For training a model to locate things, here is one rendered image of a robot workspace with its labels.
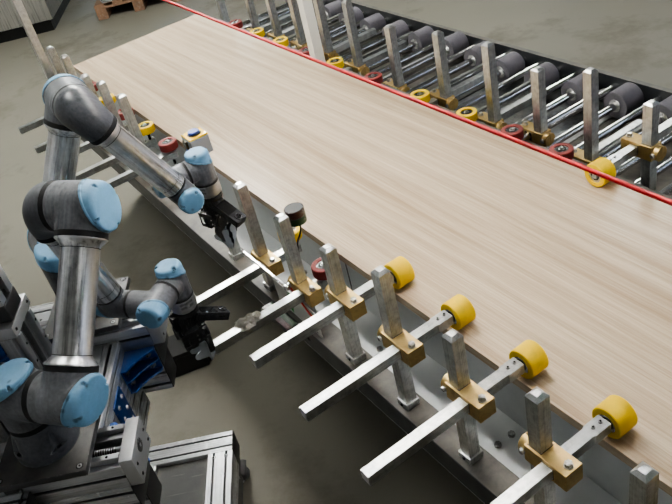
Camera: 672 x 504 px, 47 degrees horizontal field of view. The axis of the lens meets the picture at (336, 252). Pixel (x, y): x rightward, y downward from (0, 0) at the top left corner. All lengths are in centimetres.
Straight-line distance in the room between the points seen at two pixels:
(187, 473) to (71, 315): 126
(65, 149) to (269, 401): 151
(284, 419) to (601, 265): 151
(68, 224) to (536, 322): 117
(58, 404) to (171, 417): 169
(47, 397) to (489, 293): 116
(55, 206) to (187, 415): 176
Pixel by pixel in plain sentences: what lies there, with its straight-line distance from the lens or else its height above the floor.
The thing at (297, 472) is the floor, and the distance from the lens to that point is 303.
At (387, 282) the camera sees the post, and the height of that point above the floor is 114.
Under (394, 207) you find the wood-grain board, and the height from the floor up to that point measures 90.
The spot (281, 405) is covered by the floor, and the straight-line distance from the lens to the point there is 327.
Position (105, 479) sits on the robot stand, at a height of 93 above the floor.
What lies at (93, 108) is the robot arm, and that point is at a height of 158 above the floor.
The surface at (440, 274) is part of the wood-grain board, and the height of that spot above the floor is 90.
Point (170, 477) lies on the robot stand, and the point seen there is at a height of 21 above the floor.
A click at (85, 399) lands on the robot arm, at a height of 123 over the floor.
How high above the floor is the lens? 232
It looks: 36 degrees down
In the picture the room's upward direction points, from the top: 14 degrees counter-clockwise
